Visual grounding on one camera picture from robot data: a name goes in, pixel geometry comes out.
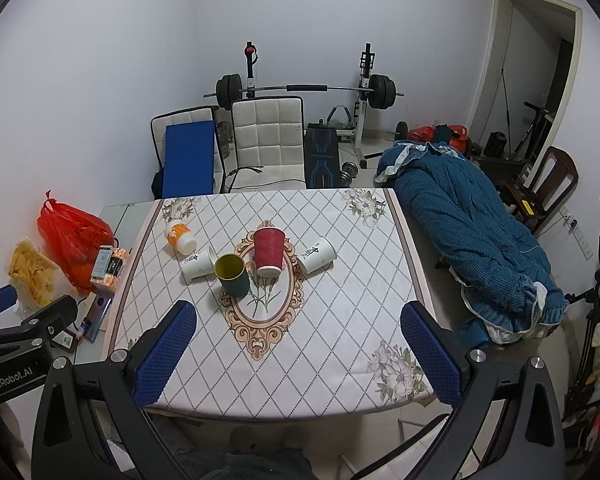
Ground dark teal cup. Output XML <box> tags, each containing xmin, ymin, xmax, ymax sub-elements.
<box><xmin>214</xmin><ymin>254</ymin><xmax>250</xmax><ymax>298</ymax></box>

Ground white paper cup left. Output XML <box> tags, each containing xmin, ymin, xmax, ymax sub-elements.
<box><xmin>181</xmin><ymin>246</ymin><xmax>216</xmax><ymax>284</ymax></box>

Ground white paper cup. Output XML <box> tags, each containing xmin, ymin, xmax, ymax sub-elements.
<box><xmin>298</xmin><ymin>237</ymin><xmax>337</xmax><ymax>275</ymax></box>
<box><xmin>181</xmin><ymin>246</ymin><xmax>216</xmax><ymax>284</ymax></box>

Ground orange white cup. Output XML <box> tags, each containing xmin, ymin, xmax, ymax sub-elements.
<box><xmin>166</xmin><ymin>219</ymin><xmax>197</xmax><ymax>256</ymax></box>

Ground white paper cup right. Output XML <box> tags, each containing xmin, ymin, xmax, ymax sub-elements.
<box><xmin>298</xmin><ymin>237</ymin><xmax>337</xmax><ymax>275</ymax></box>

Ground red paper cup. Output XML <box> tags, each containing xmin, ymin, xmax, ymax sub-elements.
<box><xmin>253</xmin><ymin>226</ymin><xmax>285</xmax><ymax>278</ymax></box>

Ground bag of yellow chips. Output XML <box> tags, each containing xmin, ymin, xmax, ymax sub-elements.
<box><xmin>7</xmin><ymin>238</ymin><xmax>59</xmax><ymax>308</ymax></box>

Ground blue quilted blanket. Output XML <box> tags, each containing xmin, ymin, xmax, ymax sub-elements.
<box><xmin>375</xmin><ymin>141</ymin><xmax>568</xmax><ymax>349</ymax></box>

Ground red plastic bag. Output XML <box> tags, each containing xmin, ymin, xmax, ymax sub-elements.
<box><xmin>36</xmin><ymin>191</ymin><xmax>114</xmax><ymax>292</ymax></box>

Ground smartphone on box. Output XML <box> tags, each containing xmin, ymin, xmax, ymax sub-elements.
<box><xmin>91</xmin><ymin>245</ymin><xmax>114</xmax><ymax>280</ymax></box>

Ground orange patterned box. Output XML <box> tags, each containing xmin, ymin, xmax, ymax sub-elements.
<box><xmin>91</xmin><ymin>247</ymin><xmax>129</xmax><ymax>294</ymax></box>

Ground black tripod stand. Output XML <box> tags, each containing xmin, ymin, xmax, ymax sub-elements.
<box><xmin>565</xmin><ymin>232</ymin><xmax>600</xmax><ymax>417</ymax></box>

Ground diamond pattern floral tablecloth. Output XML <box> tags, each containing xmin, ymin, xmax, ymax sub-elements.
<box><xmin>104</xmin><ymin>188</ymin><xmax>432</xmax><ymax>420</ymax></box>

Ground dark wooden chair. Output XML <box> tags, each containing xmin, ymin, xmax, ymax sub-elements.
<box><xmin>502</xmin><ymin>146</ymin><xmax>579</xmax><ymax>234</ymax></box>

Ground blue board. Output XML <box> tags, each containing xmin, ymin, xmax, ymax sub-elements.
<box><xmin>162</xmin><ymin>120</ymin><xmax>215</xmax><ymax>198</ymax></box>

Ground red bag on floor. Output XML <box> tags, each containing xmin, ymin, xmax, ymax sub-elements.
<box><xmin>406</xmin><ymin>125</ymin><xmax>469</xmax><ymax>154</ymax></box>

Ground black blue bench pad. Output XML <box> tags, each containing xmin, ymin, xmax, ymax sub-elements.
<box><xmin>303</xmin><ymin>125</ymin><xmax>340</xmax><ymax>188</ymax></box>

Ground white quilted chair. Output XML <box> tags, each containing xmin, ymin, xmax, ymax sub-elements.
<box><xmin>227</xmin><ymin>96</ymin><xmax>306</xmax><ymax>192</ymax></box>

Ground barbell with black plates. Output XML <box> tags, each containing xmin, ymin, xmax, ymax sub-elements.
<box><xmin>204</xmin><ymin>74</ymin><xmax>404</xmax><ymax>110</ymax></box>

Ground white weight rack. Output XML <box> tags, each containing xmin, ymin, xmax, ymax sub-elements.
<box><xmin>244</xmin><ymin>41</ymin><xmax>375</xmax><ymax>169</ymax></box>

